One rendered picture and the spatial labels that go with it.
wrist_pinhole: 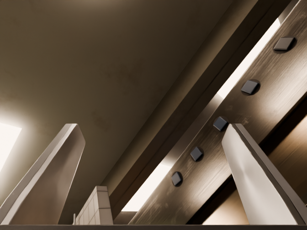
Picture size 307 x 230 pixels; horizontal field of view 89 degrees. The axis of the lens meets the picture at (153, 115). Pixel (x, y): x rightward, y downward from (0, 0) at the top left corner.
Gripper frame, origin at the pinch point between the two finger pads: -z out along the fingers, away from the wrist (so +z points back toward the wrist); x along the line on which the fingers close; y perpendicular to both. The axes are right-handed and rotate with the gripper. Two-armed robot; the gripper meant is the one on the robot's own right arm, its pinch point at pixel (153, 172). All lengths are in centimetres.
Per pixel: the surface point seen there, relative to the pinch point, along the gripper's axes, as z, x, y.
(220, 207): -17, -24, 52
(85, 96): -140, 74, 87
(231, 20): -192, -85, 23
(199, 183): -25, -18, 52
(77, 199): -99, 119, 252
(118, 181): -101, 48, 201
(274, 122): -31, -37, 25
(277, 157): -23, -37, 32
